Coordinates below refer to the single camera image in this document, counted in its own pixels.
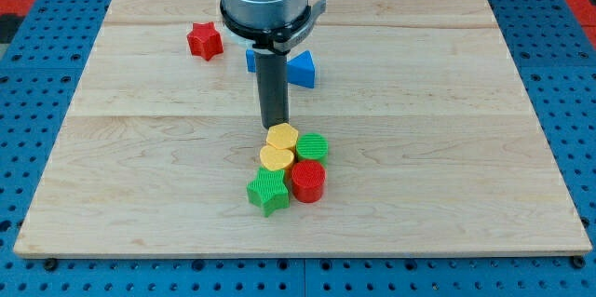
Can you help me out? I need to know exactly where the dark cylindrical pointer rod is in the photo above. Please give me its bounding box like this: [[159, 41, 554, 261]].
[[254, 52, 289, 128]]

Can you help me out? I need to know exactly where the black clamp ring mount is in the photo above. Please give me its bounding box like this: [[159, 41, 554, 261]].
[[220, 0, 327, 55]]

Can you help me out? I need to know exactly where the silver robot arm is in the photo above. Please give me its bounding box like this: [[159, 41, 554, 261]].
[[220, 0, 327, 128]]

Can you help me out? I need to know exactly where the red star block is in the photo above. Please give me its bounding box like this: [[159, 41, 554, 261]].
[[186, 21, 224, 61]]

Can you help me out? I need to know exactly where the green star block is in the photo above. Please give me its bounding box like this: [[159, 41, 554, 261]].
[[246, 167, 290, 217]]

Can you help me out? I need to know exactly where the blue block behind rod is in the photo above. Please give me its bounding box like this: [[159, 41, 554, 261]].
[[245, 49, 256, 73]]

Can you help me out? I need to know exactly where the blue triangle block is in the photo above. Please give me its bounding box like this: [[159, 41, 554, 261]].
[[287, 50, 316, 88]]

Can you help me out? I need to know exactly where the yellow hexagon block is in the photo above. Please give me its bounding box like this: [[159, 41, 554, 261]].
[[265, 123, 299, 152]]

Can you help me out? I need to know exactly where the green cylinder block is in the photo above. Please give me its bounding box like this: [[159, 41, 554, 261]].
[[296, 132, 329, 167]]

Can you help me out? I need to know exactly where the yellow heart block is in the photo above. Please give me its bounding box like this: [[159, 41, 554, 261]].
[[259, 145, 295, 171]]

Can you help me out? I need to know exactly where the red cylinder block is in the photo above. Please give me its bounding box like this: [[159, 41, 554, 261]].
[[291, 160, 327, 203]]

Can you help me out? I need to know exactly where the wooden board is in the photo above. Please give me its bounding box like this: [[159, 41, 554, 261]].
[[14, 0, 592, 259]]

